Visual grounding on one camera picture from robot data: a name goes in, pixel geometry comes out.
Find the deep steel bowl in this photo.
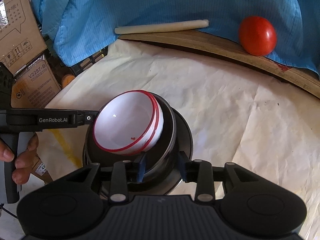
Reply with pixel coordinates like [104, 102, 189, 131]
[82, 93, 177, 180]

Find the steel plate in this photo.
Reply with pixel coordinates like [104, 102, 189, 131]
[128, 108, 193, 195]

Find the white red-rimmed bowl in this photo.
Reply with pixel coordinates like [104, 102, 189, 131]
[109, 91, 164, 156]
[92, 89, 158, 152]

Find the person's left hand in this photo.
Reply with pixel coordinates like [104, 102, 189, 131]
[0, 134, 39, 185]

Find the lower Vinda cardboard box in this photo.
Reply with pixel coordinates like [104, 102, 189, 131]
[11, 54, 61, 108]

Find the cream paper table cover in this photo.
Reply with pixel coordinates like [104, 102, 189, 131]
[48, 40, 319, 239]

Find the orange fruit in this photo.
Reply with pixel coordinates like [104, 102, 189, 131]
[61, 74, 75, 88]

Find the black plastic crate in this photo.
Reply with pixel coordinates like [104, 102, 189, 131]
[70, 47, 108, 76]

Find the upper cardboard box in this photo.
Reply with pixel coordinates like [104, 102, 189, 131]
[0, 0, 47, 75]

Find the light blue hanging coat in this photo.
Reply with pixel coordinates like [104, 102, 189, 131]
[31, 0, 319, 73]

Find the wooden shelf board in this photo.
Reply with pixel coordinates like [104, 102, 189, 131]
[119, 30, 319, 98]

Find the red tomato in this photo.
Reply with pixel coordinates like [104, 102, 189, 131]
[238, 16, 277, 56]

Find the white rolling pin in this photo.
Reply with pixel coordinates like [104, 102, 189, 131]
[114, 20, 209, 35]

